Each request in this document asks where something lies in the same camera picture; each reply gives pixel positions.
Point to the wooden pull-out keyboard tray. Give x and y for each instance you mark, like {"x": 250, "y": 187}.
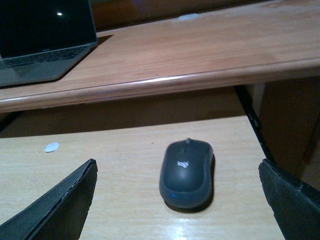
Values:
{"x": 127, "y": 204}

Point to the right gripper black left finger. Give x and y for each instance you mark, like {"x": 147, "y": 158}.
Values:
{"x": 60, "y": 213}

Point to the grey open laptop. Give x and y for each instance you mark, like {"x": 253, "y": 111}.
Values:
{"x": 42, "y": 40}

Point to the wooden desk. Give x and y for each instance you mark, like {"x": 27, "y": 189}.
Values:
{"x": 272, "y": 46}

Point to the dark grey wireless mouse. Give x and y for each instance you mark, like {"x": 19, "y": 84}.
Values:
{"x": 186, "y": 174}

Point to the white round sticker on desk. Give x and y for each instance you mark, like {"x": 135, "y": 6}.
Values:
{"x": 190, "y": 16}

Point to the white round sticker on tray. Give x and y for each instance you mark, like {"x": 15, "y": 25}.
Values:
{"x": 51, "y": 147}

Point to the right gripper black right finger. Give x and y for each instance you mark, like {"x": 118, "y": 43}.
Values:
{"x": 295, "y": 204}

